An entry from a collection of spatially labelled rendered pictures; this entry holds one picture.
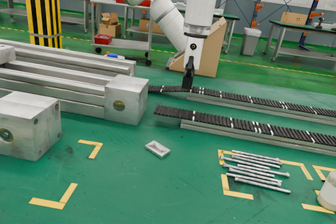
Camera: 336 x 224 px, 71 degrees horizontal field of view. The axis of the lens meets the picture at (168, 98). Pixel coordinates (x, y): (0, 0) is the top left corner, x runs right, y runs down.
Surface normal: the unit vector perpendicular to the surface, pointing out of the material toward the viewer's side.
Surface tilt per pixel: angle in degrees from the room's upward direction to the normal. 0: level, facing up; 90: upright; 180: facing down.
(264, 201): 0
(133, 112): 90
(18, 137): 90
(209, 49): 90
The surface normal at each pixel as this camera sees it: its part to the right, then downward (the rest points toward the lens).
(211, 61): -0.17, 0.39
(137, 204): 0.12, -0.90
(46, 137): 0.98, 0.17
